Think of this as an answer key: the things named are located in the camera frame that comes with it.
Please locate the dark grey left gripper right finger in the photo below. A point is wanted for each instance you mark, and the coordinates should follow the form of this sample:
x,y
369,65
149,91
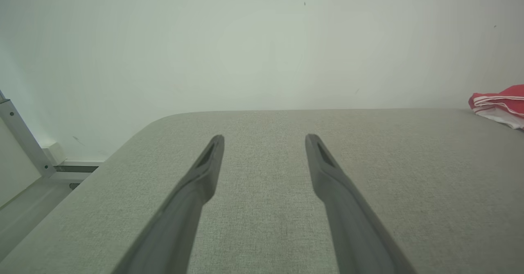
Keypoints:
x,y
356,233

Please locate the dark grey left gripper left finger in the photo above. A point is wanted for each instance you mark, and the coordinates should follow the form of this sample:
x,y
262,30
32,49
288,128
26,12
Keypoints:
x,y
172,233

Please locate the red shirt with white sleeves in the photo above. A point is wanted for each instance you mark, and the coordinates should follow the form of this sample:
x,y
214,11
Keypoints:
x,y
509,96

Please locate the grey metal frame post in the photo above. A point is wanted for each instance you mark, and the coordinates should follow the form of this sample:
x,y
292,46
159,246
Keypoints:
x,y
20,130

